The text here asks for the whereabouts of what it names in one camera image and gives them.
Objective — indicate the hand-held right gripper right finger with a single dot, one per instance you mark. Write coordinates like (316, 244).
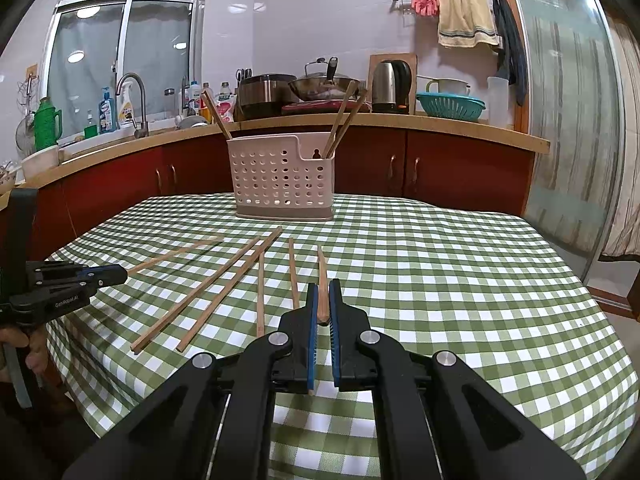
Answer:
(336, 340)

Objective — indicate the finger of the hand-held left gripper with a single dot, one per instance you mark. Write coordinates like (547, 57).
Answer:
(107, 276)
(75, 267)

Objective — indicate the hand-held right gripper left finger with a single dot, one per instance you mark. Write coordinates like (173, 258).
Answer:
(312, 330)

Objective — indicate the wooden chopstick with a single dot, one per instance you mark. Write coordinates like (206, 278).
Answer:
(222, 297)
(221, 114)
(175, 255)
(349, 122)
(322, 285)
(294, 275)
(340, 118)
(207, 290)
(215, 116)
(260, 295)

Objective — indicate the pink perforated utensil basket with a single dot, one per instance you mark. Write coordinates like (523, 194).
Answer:
(280, 180)

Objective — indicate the person's left hand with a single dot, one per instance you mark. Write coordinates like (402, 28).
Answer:
(37, 364)

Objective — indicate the white plastic basin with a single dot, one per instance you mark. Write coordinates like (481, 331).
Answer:
(40, 162)

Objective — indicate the green thermos jug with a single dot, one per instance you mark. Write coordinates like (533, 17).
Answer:
(46, 127)

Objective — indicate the steel sink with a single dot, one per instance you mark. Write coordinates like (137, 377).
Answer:
(100, 141)

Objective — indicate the small green container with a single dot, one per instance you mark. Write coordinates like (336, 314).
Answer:
(90, 131)

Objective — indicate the green checked tablecloth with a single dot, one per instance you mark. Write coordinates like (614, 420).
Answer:
(450, 285)

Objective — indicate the blue label detergent bottle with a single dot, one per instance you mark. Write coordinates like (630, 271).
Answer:
(106, 115)

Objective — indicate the white spray bottle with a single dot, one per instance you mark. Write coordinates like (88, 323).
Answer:
(126, 110)

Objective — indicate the kitchen window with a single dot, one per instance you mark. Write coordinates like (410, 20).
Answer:
(85, 75)

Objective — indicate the tall steel faucet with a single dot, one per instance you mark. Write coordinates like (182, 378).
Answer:
(144, 110)

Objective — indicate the small steel faucet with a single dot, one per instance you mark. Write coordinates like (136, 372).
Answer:
(185, 95)

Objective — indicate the red and white packet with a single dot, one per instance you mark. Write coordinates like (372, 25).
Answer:
(226, 110)

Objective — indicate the red-brown kitchen cabinets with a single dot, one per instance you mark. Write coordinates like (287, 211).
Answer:
(450, 170)

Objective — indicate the orange label bottle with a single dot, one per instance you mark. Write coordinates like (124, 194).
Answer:
(206, 86)

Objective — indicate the clear plastic bottle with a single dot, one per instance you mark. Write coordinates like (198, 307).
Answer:
(225, 91)

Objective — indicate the red induction cooker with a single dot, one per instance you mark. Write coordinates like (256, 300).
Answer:
(310, 107)

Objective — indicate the wooden kitchen countertop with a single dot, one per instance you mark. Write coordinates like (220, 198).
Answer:
(400, 121)

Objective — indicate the dark rice cooker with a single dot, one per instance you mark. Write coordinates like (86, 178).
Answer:
(260, 97)

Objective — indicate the steel wok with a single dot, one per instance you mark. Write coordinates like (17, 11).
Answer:
(320, 90)

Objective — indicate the black scissors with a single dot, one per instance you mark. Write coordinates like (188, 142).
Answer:
(242, 74)

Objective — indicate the steel electric kettle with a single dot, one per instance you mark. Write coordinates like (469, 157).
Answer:
(387, 85)

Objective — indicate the teal plastic colander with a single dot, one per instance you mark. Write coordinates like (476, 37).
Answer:
(450, 105)

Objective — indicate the wok lid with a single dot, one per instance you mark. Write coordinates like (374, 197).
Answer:
(315, 67)

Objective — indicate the white enamel pot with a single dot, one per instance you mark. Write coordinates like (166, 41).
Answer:
(450, 86)

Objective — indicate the white plastic jug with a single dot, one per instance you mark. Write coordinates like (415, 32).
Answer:
(500, 105)

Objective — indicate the sliding glass door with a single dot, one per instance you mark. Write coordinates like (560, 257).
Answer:
(565, 110)

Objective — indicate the striped curtain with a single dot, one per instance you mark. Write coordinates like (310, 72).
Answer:
(625, 160)

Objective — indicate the dark hanging cloth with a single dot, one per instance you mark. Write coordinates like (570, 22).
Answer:
(510, 40)

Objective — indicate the pink rubber glove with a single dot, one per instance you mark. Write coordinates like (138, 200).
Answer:
(425, 0)

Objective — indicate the beige towel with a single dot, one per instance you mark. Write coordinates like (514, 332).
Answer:
(465, 15)

